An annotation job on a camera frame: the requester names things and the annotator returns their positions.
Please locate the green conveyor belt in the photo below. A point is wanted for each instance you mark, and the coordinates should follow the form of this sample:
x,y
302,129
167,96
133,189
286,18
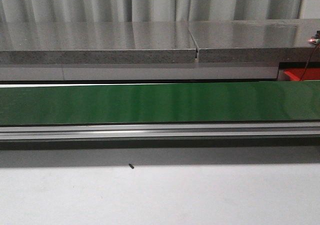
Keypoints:
x,y
160,103

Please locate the grey stone counter slab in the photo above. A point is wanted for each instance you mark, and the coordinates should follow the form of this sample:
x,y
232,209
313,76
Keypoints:
x,y
272,40

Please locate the red plate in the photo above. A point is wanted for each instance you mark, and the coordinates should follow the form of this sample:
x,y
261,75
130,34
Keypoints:
x,y
298,74

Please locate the small green circuit board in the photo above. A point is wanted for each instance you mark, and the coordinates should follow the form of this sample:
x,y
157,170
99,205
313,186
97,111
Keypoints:
x,y
314,40

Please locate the grey pleated curtain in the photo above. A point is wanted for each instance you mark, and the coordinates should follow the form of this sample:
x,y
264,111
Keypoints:
x,y
155,10

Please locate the aluminium conveyor frame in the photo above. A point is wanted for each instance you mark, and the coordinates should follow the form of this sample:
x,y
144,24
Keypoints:
x,y
121,131

